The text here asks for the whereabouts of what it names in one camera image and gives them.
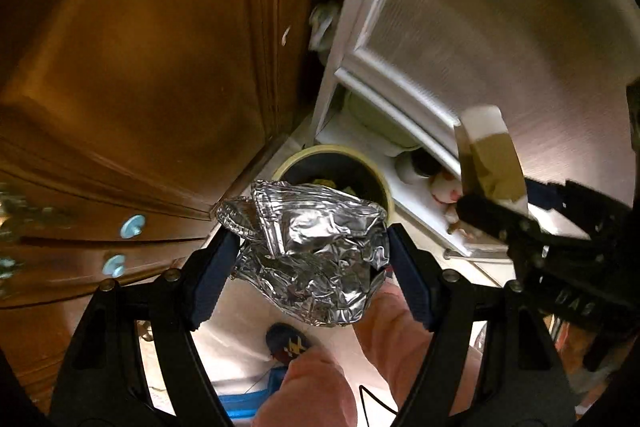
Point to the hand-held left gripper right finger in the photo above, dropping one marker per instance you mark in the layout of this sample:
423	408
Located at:
409	279

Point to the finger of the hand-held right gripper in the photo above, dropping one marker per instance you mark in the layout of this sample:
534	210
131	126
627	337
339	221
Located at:
545	197
495	214

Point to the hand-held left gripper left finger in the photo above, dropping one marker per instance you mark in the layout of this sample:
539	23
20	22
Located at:
215	274

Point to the aluminium foil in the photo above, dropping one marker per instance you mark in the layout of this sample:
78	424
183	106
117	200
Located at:
315	247

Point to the yellow rimmed trash bin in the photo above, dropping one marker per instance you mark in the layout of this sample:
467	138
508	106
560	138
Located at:
330	150

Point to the small white figurine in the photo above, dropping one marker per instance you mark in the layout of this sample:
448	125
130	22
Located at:
446	193

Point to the pink trouser leg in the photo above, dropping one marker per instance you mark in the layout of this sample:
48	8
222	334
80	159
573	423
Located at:
310	387
395	337

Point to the white mat with blue stripe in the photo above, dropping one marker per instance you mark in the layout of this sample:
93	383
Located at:
235	347

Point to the white cup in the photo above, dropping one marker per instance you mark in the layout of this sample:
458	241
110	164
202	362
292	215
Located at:
412	166

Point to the light blue cabinet knob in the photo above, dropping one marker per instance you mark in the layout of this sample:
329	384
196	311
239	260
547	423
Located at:
132	226
114	265

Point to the blue patterned slipper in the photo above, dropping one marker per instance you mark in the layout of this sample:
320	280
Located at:
287	342

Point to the green plastic basin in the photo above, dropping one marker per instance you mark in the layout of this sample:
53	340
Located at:
375	122

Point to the white framed glass door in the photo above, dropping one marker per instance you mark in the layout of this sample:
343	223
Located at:
380	32

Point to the brown wooden cabinet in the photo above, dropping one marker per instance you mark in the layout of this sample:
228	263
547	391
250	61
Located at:
150	57

